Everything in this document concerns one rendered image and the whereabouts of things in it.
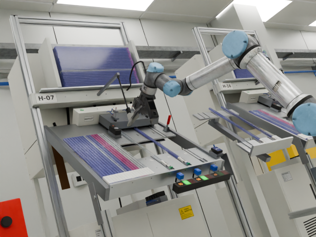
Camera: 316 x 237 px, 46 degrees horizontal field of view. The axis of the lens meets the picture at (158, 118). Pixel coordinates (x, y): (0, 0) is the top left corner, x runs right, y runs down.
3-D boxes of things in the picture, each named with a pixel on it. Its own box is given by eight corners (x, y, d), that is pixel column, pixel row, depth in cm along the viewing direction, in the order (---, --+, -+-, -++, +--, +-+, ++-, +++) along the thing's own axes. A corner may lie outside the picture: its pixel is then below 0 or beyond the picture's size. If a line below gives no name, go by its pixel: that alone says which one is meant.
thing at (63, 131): (174, 142, 223) (176, 134, 221) (70, 160, 184) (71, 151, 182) (143, 122, 247) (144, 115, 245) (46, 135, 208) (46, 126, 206)
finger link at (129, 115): (123, 121, 195) (135, 108, 195) (129, 128, 192) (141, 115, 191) (120, 119, 193) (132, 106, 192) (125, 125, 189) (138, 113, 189)
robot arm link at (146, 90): (161, 88, 185) (147, 89, 180) (158, 96, 188) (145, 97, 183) (153, 80, 190) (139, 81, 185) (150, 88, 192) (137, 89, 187)
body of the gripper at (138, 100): (143, 105, 199) (149, 86, 193) (151, 114, 194) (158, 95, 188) (130, 106, 195) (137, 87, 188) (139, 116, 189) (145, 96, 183)
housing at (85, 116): (146, 126, 244) (149, 106, 240) (77, 136, 215) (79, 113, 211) (140, 122, 250) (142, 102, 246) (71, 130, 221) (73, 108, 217)
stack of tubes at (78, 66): (140, 83, 244) (129, 47, 250) (65, 87, 213) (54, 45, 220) (130, 91, 253) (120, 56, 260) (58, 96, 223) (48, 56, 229)
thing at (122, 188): (219, 171, 195) (222, 159, 192) (108, 200, 156) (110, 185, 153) (218, 170, 196) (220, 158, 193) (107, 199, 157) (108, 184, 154)
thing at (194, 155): (219, 166, 195) (220, 160, 194) (107, 193, 156) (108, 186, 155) (195, 151, 209) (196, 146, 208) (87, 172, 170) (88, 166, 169)
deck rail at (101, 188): (108, 200, 156) (110, 187, 154) (104, 201, 155) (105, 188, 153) (46, 135, 208) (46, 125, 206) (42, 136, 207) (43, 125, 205)
